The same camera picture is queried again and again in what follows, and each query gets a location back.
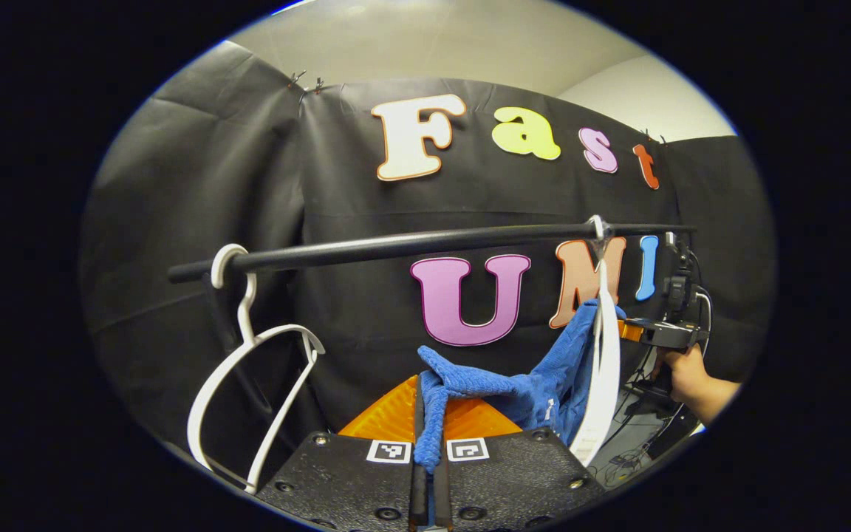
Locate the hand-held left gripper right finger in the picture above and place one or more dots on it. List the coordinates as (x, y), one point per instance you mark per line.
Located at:
(507, 480)

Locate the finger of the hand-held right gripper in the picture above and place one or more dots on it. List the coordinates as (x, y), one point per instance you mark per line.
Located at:
(647, 332)

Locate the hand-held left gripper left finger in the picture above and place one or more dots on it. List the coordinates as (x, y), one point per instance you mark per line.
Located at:
(344, 480)

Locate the white clothes hanger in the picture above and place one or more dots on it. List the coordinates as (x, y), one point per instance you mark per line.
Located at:
(606, 369)
(248, 303)

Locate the blue shirt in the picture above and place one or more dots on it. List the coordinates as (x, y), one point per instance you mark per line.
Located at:
(484, 384)

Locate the black clothes rack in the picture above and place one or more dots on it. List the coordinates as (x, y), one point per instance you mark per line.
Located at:
(396, 242)

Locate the black backdrop cloth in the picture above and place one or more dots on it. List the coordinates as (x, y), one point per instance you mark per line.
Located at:
(211, 185)

